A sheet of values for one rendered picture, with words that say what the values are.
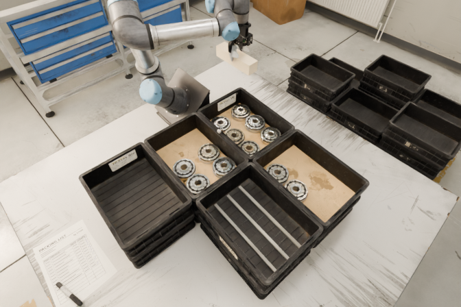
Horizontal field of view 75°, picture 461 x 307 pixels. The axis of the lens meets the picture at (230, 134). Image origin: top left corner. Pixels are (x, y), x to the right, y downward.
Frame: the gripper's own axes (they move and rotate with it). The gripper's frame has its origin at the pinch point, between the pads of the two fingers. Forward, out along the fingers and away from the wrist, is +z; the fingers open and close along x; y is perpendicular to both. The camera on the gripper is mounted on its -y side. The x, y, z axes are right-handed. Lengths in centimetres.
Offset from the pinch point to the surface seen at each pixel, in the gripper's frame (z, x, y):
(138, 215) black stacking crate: 26, -81, 27
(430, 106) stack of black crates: 70, 138, 78
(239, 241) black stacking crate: 26, -59, 63
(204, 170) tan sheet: 26, -47, 28
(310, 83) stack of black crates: 54, 73, 7
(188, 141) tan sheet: 25.8, -41.6, 9.8
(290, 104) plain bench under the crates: 39, 29, 20
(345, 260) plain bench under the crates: 38, -29, 95
